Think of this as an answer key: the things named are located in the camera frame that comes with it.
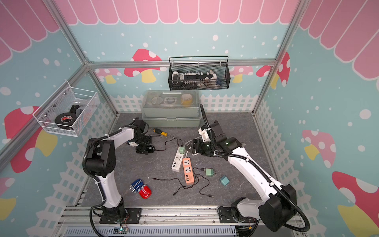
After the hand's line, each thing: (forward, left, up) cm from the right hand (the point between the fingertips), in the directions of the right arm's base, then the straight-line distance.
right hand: (192, 149), depth 75 cm
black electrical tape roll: (+8, +60, +14) cm, 62 cm away
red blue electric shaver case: (-15, +26, -18) cm, 35 cm away
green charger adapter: (+8, +7, -14) cm, 18 cm away
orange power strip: (-3, +3, -18) cm, 19 cm away
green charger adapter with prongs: (-5, -10, -19) cm, 22 cm away
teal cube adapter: (-10, -18, -19) cm, 28 cm away
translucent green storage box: (+30, +14, 0) cm, 33 cm away
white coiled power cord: (+19, +2, -21) cm, 28 cm away
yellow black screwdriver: (+26, +25, -18) cm, 40 cm away
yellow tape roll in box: (+43, +4, -3) cm, 43 cm away
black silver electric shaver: (+12, +28, -18) cm, 35 cm away
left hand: (+13, +28, -18) cm, 36 cm away
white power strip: (0, +10, -18) cm, 21 cm away
